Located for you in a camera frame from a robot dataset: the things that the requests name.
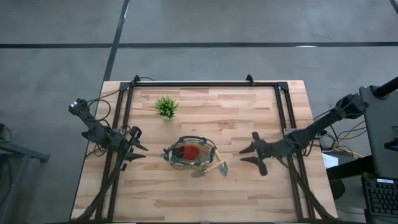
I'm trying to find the yellow cable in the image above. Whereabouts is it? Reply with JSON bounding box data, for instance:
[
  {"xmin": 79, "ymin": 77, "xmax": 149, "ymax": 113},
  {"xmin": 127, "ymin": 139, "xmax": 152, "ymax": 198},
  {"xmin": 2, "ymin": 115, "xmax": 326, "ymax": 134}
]
[{"xmin": 331, "ymin": 119, "xmax": 366, "ymax": 159}]

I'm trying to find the green plant in white pot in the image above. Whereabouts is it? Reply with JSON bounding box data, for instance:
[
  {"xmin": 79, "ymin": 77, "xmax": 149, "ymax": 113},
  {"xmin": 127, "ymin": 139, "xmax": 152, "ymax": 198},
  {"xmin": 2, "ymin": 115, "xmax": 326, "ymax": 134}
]
[{"xmin": 154, "ymin": 95, "xmax": 180, "ymax": 121}]

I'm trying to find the grey metal stand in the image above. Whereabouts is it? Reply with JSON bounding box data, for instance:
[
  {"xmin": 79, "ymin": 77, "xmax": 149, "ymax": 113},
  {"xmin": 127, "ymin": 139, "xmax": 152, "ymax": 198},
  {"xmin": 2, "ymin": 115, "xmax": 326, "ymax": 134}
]
[{"xmin": 0, "ymin": 123, "xmax": 51, "ymax": 224}]

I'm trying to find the white paper sheet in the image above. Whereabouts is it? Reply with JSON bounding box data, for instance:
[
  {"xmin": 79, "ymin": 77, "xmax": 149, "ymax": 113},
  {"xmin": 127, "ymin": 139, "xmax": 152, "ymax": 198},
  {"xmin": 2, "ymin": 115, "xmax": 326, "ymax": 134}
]
[{"xmin": 322, "ymin": 152, "xmax": 340, "ymax": 169}]

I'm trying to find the black aluminium table frame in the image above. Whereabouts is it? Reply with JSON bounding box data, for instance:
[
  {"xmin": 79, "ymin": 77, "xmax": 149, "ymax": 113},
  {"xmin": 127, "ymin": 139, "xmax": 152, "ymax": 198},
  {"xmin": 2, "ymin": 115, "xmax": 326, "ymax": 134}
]
[{"xmin": 70, "ymin": 74, "xmax": 338, "ymax": 223}]

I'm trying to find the black hanging cable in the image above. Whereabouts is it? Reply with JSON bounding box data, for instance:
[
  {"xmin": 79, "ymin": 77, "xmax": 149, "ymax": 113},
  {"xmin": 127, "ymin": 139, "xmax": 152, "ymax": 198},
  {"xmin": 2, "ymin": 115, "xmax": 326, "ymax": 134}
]
[{"xmin": 83, "ymin": 88, "xmax": 125, "ymax": 125}]

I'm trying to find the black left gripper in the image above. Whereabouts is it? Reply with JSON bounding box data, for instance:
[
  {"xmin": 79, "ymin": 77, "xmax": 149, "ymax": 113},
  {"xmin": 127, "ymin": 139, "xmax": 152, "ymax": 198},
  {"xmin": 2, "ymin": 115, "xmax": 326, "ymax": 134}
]
[{"xmin": 107, "ymin": 126, "xmax": 149, "ymax": 172}]

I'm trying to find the cream and green gardening bag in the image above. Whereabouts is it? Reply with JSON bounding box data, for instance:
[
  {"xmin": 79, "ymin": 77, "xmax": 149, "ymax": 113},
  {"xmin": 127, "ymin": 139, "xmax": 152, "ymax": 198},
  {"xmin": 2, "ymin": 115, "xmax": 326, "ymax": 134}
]
[{"xmin": 161, "ymin": 135, "xmax": 218, "ymax": 170}]

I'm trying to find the wooden-handled narrow trowel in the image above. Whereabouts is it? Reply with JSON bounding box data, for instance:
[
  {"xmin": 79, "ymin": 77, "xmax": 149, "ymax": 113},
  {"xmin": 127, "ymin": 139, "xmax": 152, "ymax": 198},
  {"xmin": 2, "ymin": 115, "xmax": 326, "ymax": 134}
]
[{"xmin": 190, "ymin": 161, "xmax": 224, "ymax": 179}]

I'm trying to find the large grey monitor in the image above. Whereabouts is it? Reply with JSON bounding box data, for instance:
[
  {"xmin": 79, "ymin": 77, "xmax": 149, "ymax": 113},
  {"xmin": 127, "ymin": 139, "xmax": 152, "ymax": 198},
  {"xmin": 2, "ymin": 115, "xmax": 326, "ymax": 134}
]
[{"xmin": 359, "ymin": 85, "xmax": 398, "ymax": 180}]

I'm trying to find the black desk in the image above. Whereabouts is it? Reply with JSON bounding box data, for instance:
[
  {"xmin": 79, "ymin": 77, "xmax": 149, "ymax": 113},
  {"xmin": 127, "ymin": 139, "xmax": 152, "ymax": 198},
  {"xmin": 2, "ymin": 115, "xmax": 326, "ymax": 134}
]
[{"xmin": 325, "ymin": 154, "xmax": 376, "ymax": 200}]

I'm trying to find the black keyboard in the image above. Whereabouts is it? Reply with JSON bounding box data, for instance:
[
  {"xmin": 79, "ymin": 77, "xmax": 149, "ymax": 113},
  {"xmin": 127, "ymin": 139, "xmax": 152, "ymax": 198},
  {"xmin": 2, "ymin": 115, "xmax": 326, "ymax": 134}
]
[{"xmin": 361, "ymin": 177, "xmax": 398, "ymax": 217}]

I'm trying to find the red rounded object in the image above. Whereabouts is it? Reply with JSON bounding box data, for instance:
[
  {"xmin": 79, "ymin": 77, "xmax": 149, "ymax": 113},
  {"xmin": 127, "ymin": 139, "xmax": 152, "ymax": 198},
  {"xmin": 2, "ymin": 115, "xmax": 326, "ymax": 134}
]
[{"xmin": 183, "ymin": 145, "xmax": 200, "ymax": 160}]

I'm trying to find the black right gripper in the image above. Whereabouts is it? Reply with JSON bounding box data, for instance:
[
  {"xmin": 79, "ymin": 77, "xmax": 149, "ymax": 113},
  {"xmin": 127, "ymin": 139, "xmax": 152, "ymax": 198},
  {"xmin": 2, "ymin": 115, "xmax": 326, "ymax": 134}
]
[{"xmin": 238, "ymin": 131, "xmax": 289, "ymax": 177}]

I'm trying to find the black vertical pole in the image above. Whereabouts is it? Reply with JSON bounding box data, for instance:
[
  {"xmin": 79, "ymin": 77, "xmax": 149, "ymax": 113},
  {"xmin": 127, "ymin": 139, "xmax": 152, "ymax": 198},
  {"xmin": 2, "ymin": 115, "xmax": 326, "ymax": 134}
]
[{"xmin": 372, "ymin": 75, "xmax": 398, "ymax": 100}]

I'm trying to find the wooden-handled wide trowel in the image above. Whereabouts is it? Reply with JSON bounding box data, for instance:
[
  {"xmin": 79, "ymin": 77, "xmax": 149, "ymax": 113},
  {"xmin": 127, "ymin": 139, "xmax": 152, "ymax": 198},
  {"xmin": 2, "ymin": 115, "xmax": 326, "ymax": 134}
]
[{"xmin": 213, "ymin": 149, "xmax": 229, "ymax": 177}]

